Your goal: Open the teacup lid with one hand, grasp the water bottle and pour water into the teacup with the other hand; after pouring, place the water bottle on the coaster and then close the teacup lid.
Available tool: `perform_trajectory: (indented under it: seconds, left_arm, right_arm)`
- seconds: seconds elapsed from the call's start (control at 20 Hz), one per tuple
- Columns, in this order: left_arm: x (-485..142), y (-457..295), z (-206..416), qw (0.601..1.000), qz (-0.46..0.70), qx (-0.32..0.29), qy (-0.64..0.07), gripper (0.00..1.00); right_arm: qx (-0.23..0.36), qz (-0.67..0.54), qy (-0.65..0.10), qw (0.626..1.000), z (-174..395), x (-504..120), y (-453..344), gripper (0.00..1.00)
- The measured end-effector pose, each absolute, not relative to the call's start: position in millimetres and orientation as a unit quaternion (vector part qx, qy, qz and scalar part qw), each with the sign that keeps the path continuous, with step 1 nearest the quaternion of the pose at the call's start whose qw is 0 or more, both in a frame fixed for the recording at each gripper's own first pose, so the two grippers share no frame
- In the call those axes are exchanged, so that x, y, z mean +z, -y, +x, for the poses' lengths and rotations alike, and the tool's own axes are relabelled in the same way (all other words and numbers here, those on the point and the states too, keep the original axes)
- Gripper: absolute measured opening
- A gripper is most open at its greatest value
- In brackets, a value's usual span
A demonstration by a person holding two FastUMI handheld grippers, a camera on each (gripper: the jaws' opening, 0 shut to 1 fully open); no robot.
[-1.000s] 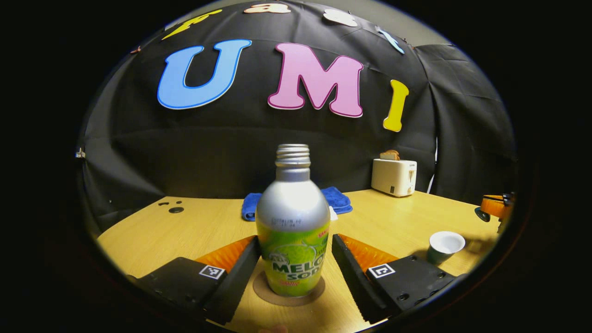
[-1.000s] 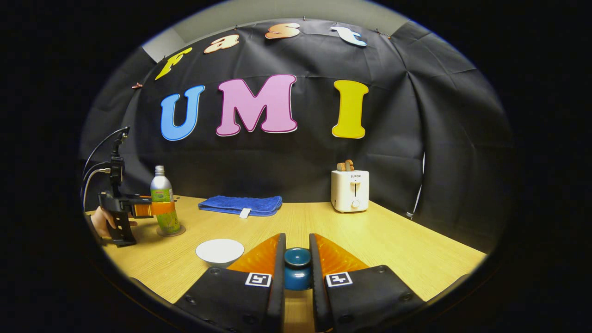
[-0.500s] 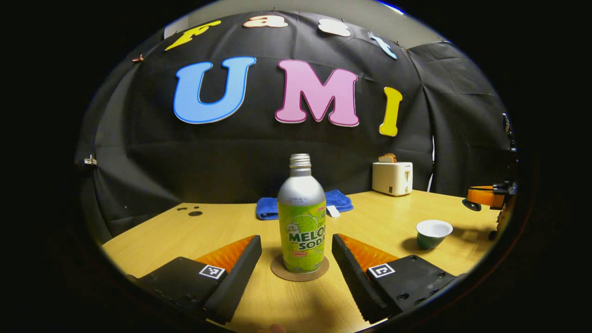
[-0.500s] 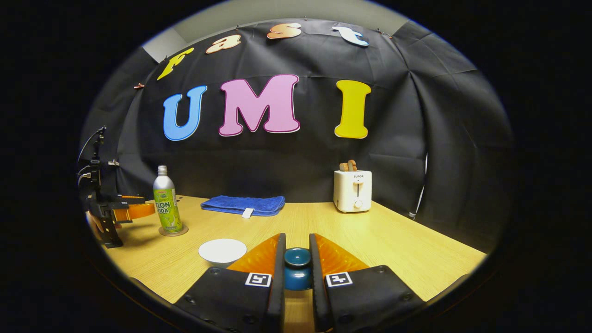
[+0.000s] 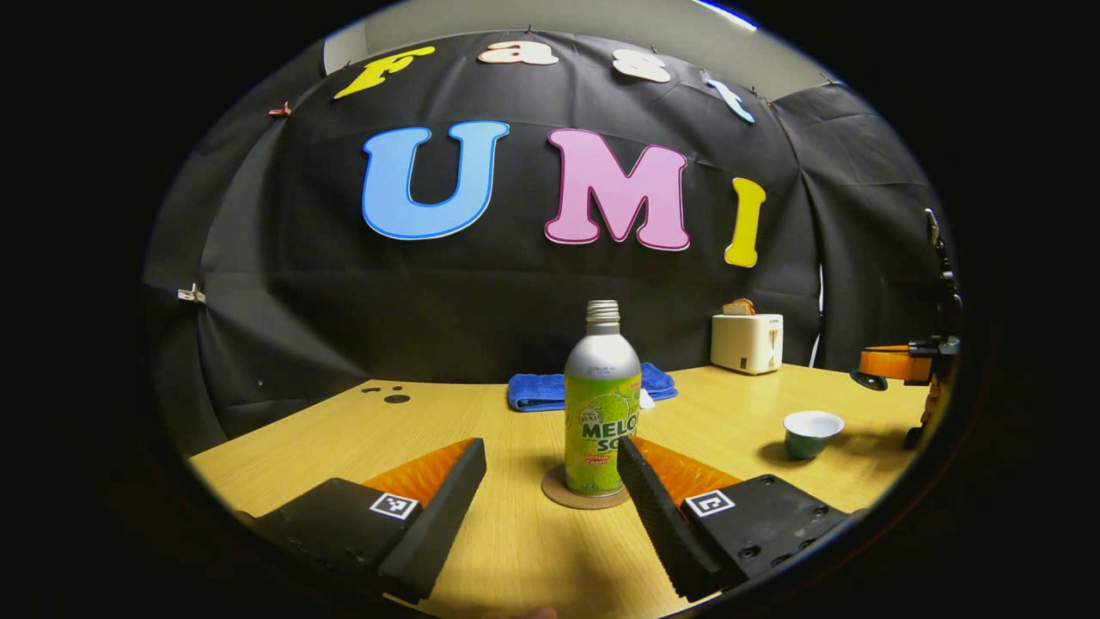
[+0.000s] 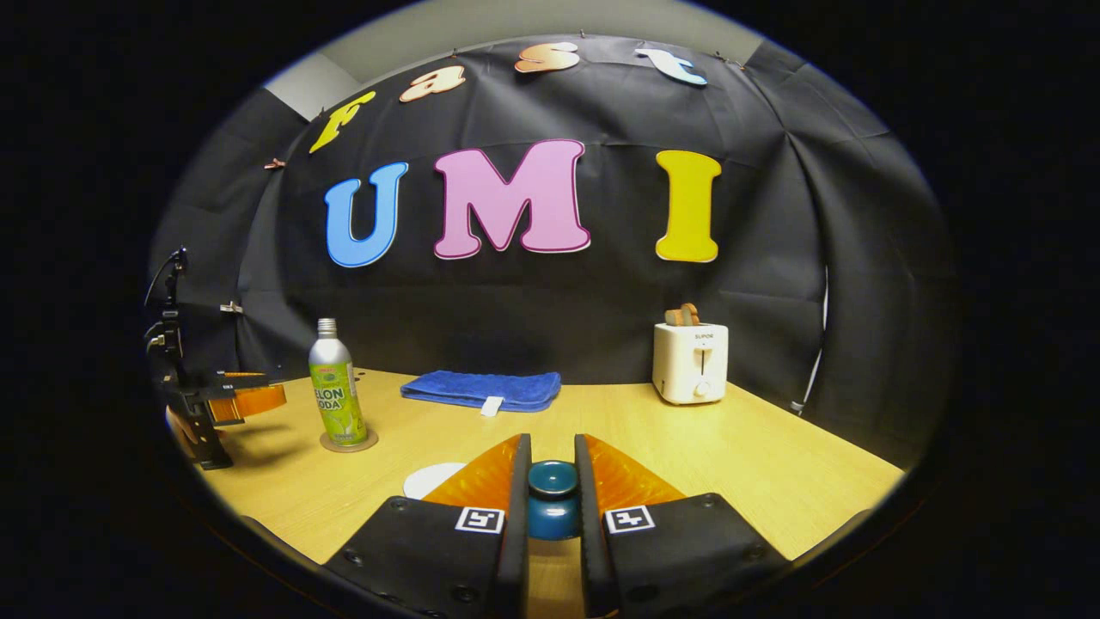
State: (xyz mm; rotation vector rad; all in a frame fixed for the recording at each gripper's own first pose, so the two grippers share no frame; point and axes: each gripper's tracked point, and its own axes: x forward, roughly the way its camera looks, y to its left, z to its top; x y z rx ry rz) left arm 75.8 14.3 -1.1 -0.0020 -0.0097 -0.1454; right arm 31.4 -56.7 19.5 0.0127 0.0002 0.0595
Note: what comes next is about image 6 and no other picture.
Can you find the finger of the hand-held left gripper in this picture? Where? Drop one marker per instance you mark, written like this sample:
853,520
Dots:
245,377
249,402

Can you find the teal teacup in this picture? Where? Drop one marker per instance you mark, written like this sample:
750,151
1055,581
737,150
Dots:
430,481

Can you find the silver green water bottle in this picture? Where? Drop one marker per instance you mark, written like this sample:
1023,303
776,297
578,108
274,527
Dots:
337,387

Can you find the white toaster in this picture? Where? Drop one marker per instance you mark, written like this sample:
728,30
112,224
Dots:
687,365

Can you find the toast slice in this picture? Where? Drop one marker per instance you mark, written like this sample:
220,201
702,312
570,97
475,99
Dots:
681,315

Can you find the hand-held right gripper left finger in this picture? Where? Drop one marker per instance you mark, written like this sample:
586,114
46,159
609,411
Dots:
516,550

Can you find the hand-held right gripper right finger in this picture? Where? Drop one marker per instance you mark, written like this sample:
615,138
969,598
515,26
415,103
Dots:
593,550

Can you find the teal teacup lid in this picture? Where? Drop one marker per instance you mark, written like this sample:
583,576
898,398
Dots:
552,494

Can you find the round brown coaster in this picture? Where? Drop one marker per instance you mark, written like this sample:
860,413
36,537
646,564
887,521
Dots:
370,442

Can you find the silver metal clip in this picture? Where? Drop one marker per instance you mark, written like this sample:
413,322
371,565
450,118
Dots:
230,307

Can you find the blue folded towel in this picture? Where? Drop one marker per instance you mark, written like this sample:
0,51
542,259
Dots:
477,389

